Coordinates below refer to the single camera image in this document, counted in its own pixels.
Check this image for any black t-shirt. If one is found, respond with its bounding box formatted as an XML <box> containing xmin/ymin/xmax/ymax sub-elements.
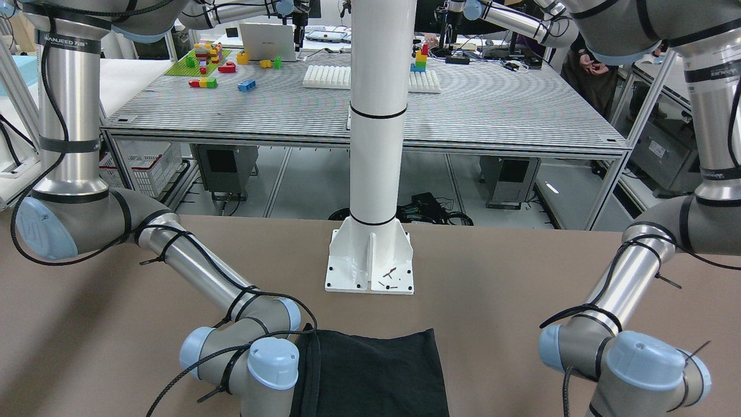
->
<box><xmin>289</xmin><ymin>324</ymin><xmax>449</xmax><ymax>416</ymax></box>

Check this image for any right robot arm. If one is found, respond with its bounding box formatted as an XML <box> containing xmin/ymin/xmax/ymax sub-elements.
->
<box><xmin>10</xmin><ymin>1</ymin><xmax>307</xmax><ymax>416</ymax></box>

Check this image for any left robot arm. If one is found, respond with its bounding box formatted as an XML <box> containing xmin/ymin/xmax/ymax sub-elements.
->
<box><xmin>539</xmin><ymin>1</ymin><xmax>740</xmax><ymax>416</ymax></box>

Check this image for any white ridged tray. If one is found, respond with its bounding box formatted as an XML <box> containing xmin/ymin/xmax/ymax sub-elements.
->
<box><xmin>302</xmin><ymin>64</ymin><xmax>442</xmax><ymax>93</ymax></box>

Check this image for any stacked colourful brick tower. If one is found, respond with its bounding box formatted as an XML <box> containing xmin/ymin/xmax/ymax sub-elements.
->
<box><xmin>410</xmin><ymin>44</ymin><xmax>428</xmax><ymax>73</ymax></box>

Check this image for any blue lego brick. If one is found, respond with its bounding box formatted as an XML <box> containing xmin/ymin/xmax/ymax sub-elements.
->
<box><xmin>237</xmin><ymin>79</ymin><xmax>256</xmax><ymax>92</ymax></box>

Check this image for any white laptop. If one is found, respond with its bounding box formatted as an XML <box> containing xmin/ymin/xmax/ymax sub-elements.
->
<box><xmin>239</xmin><ymin>23</ymin><xmax>297</xmax><ymax>63</ymax></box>

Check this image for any red yellow green brick row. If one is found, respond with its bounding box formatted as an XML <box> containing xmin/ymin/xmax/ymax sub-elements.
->
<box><xmin>188</xmin><ymin>77</ymin><xmax>218</xmax><ymax>88</ymax></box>

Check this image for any white plastic basket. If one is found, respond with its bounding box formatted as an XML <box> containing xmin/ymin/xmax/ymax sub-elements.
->
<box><xmin>120</xmin><ymin>140</ymin><xmax>182</xmax><ymax>197</ymax></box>

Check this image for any green lego baseplate with bricks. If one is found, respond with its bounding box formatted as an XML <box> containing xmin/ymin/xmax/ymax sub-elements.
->
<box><xmin>164</xmin><ymin>42</ymin><xmax>232</xmax><ymax>77</ymax></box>

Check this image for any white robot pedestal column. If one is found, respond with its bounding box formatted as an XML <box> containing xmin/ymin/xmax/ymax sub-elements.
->
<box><xmin>325</xmin><ymin>1</ymin><xmax>416</xmax><ymax>295</ymax></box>

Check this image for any aluminium frame work table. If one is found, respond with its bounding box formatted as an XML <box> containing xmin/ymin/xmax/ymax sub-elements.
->
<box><xmin>101</xmin><ymin>53</ymin><xmax>633</xmax><ymax>230</ymax></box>

